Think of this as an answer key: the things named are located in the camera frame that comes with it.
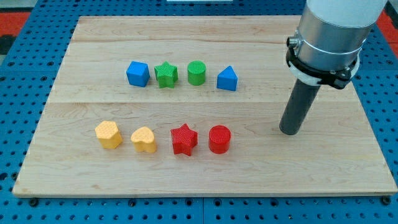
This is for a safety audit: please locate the light wooden board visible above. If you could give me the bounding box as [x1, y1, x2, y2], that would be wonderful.
[13, 16, 397, 198]

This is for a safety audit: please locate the blue cube block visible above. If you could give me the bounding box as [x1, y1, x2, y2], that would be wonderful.
[126, 61, 150, 87]

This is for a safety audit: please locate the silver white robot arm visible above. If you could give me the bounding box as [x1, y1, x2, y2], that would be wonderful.
[286, 0, 387, 90]

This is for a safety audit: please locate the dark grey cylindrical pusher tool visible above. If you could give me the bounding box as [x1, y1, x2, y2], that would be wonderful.
[279, 79, 320, 135]

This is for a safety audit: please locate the yellow heart block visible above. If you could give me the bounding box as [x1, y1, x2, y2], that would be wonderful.
[130, 126, 157, 153]

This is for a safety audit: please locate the blue triangle block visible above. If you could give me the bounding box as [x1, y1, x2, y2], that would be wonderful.
[216, 66, 238, 91]

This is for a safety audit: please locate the yellow pentagon block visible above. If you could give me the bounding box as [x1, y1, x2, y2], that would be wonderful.
[95, 121, 123, 149]

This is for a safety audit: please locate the green cylinder block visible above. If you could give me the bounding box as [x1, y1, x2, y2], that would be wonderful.
[187, 60, 206, 86]

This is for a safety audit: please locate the red star block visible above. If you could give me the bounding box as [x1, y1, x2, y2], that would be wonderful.
[170, 123, 198, 156]

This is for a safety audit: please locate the green star block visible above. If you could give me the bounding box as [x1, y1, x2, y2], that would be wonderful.
[154, 61, 178, 88]

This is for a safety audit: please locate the red cylinder block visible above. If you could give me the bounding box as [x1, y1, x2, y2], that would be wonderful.
[208, 125, 231, 154]

